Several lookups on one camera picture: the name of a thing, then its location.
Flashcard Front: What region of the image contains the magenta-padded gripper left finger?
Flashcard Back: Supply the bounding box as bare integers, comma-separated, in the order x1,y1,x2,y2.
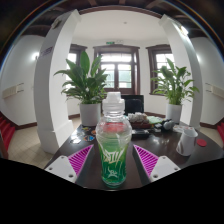
44,144,96,187

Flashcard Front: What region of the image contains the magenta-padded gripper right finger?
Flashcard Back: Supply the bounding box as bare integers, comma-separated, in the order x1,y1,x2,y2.
132,144,181,186

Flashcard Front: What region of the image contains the clear green-labelled drink bottle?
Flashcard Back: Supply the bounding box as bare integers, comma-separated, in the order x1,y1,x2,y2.
95,91,133,189

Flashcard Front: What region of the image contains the white mug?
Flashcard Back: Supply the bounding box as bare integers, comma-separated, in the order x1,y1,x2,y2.
175,126,199,157

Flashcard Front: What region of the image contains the small black device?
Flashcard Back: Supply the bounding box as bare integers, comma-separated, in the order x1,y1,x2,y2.
131,129,151,140

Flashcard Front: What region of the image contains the white printed paper leaflet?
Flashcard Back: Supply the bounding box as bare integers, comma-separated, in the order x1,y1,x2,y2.
173,124,188,134

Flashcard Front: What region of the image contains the flat round red coaster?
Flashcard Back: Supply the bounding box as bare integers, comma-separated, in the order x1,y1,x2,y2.
196,138,208,148

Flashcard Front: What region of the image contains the green cloth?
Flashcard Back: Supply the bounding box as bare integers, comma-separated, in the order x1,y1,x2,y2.
146,115,164,125

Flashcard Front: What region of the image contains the brown basket of snacks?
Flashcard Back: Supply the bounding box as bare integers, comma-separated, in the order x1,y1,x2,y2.
128,112,151,129

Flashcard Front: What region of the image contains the red carpeted staircase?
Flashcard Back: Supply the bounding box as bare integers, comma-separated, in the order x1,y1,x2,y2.
0,114,16,151
216,121,224,141

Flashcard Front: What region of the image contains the leafy plant in white pot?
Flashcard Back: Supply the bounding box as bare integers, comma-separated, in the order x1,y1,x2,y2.
150,58,200,124
54,50,109,127

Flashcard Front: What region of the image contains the dark wooden framed window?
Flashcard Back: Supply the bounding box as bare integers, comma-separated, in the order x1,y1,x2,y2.
145,44,174,96
66,43,88,79

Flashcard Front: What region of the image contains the white wall radiator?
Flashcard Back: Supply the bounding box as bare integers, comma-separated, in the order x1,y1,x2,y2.
2,83,25,99
204,82,224,99

